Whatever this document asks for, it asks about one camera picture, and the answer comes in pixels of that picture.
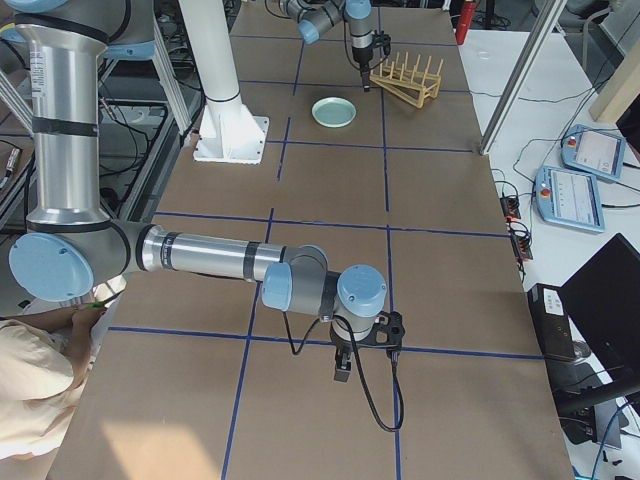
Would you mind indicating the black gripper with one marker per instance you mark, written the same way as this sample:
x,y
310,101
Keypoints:
x,y
343,347
361,55

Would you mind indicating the light green round plate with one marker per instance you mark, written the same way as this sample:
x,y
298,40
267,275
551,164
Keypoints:
x,y
333,112

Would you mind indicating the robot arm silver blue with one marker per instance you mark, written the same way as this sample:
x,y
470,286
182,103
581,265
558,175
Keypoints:
x,y
315,21
72,243

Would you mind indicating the wooden plate drying rack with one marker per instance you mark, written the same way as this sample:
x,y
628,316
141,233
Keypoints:
x,y
409,79

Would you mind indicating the red cylinder bottle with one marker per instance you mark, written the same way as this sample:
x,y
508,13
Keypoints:
x,y
465,20

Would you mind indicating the orange black electronics box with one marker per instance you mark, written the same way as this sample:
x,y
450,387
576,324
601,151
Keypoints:
x,y
520,234

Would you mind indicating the near blue teach pendant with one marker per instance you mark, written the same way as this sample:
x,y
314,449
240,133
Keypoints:
x,y
569,198

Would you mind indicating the blue teach pendant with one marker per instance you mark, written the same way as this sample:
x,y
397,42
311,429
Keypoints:
x,y
594,151
569,198

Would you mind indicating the far blue teach pendant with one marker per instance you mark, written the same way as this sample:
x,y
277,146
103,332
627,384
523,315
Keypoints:
x,y
594,151

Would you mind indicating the black laptop computer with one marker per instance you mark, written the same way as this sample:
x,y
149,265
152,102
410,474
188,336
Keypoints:
x,y
602,300

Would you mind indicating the person in beige shirt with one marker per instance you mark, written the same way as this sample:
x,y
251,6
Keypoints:
x,y
44,364

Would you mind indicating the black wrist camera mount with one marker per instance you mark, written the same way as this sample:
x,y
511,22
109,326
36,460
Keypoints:
x,y
388,331
382,42

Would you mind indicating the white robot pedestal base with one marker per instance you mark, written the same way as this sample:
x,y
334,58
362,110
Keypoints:
x,y
229,132

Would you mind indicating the aluminium frame post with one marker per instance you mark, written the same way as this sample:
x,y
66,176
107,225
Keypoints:
x,y
542,28

